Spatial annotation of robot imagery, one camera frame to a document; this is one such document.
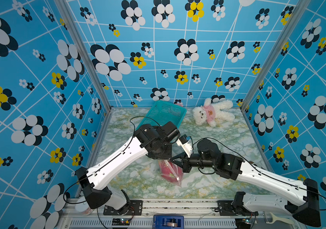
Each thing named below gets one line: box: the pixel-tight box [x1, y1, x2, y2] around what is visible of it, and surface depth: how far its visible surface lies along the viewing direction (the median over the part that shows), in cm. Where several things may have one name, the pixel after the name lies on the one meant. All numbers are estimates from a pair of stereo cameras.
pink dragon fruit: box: [160, 159, 184, 183], surface depth 65 cm
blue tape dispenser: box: [152, 214, 185, 229], surface depth 67 cm
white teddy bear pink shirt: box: [192, 97, 235, 127], surface depth 109 cm
